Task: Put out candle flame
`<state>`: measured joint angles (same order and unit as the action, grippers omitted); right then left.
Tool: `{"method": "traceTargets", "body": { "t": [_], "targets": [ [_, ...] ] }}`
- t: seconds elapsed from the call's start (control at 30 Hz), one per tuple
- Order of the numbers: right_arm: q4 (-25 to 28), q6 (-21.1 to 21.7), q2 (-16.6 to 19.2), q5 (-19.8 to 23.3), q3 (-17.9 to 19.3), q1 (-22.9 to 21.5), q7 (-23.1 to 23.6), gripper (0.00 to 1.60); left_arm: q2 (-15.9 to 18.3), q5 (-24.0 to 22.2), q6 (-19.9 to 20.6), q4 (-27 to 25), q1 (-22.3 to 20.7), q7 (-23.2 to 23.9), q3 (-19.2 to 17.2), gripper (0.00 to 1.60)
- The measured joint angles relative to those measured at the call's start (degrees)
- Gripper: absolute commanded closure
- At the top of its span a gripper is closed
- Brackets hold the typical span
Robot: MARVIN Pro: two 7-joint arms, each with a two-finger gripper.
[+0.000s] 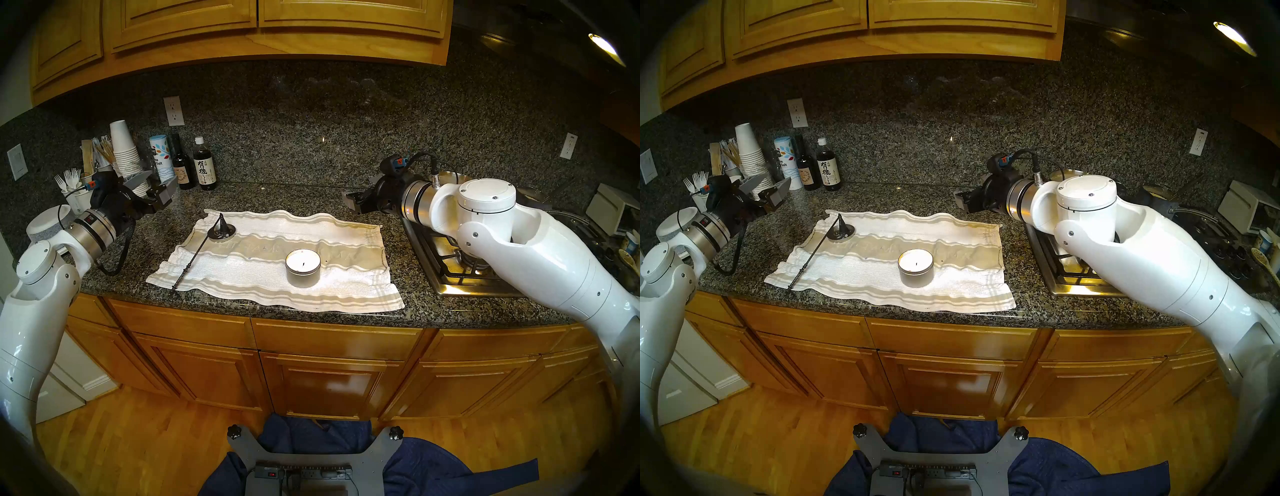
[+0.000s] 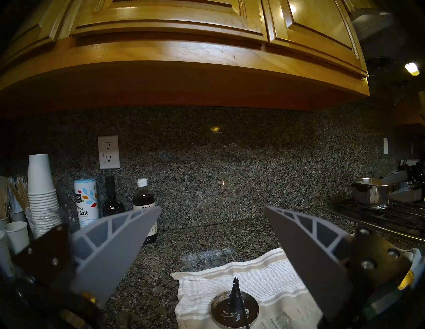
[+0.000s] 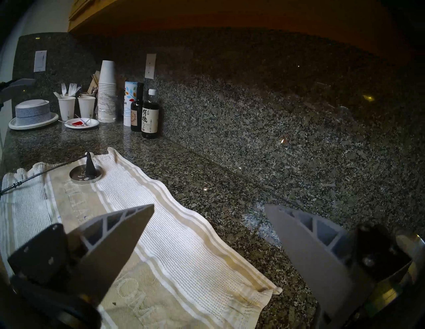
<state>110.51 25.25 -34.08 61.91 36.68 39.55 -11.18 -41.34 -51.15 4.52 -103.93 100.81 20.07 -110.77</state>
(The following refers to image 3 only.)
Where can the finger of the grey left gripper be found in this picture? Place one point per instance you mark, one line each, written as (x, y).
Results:
(20, 87)

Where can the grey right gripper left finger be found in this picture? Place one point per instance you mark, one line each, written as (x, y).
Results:
(109, 245)

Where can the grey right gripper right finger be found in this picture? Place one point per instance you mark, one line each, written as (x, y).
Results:
(308, 252)

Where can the black candle snuffer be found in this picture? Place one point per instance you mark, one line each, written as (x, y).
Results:
(89, 165)

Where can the white plastic fork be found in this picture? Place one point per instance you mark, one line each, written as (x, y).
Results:
(76, 90)
(70, 89)
(63, 88)

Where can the white paper cup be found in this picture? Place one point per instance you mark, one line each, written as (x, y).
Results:
(67, 109)
(87, 107)

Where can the paper cup with wooden sticks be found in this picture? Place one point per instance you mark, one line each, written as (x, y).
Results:
(88, 94)

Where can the white beige striped towel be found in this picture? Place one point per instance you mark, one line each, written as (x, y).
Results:
(186, 252)

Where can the small white plate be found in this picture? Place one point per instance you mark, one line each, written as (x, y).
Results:
(89, 124)

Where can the stack of white paper cups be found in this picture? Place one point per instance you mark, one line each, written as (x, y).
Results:
(107, 86)

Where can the white salt canister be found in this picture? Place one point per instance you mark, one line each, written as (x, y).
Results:
(127, 99)

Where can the dark glass bottle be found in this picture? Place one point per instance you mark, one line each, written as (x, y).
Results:
(135, 116)

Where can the soy sauce bottle white label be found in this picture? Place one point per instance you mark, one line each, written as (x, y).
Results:
(150, 119)

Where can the wooden upper cabinets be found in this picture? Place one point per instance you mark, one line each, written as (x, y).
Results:
(232, 13)

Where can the white wall switch plate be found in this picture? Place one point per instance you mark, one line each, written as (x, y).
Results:
(40, 61)

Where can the white wall outlet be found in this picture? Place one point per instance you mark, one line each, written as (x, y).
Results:
(150, 66)

